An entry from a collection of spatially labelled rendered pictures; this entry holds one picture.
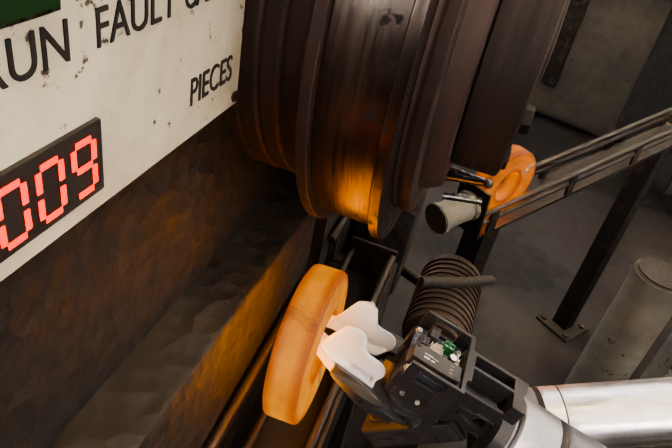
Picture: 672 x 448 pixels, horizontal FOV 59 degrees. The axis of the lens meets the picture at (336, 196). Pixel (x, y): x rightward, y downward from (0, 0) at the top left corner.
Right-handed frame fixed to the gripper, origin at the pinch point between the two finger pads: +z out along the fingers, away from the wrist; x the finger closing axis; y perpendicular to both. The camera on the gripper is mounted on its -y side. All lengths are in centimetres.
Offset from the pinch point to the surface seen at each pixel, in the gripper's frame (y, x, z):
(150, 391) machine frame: 1.1, 15.0, 8.6
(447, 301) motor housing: -27, -47, -22
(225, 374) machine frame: -5.6, 5.6, 4.8
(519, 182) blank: -9, -69, -23
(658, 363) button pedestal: -42, -88, -84
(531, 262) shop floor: -73, -146, -63
